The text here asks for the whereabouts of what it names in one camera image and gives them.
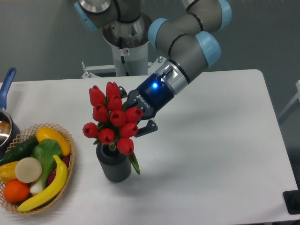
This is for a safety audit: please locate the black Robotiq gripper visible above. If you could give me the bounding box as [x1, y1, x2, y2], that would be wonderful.
[119, 73, 174, 138]

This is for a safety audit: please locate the red tulip bouquet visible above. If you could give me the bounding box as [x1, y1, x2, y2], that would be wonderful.
[82, 82, 143, 174]

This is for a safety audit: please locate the dark grey ribbed vase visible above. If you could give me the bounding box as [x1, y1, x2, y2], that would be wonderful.
[96, 144, 131, 183]

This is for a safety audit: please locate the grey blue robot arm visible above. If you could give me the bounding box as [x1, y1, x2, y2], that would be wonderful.
[74, 0, 232, 136]

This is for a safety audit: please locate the dark red vegetable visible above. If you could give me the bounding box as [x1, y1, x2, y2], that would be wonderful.
[47, 156, 70, 186]

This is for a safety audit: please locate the yellow squash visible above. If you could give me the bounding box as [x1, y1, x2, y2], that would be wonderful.
[36, 127, 71, 156]

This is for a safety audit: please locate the yellow banana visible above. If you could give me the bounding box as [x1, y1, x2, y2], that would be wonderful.
[17, 155, 68, 212]

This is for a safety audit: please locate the green bok choy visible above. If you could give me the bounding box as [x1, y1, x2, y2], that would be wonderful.
[30, 139, 61, 195]

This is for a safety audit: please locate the green cucumber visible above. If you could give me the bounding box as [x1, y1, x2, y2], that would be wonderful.
[0, 136, 38, 165]

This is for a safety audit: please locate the beige round disc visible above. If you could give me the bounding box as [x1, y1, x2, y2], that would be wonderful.
[15, 157, 42, 183]

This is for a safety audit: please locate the orange fruit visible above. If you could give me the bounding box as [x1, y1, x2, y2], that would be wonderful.
[3, 180, 30, 203]

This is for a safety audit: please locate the woven wicker basket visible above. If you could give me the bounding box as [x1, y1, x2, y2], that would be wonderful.
[0, 123, 75, 216]

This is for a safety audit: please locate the black device at table edge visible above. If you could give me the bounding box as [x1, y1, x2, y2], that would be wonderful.
[283, 190, 300, 215]

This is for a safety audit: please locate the blue handled saucepan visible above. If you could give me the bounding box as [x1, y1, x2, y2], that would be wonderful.
[0, 67, 20, 159]

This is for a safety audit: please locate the white frame at right edge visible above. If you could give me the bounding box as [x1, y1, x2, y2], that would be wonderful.
[277, 80, 300, 125]

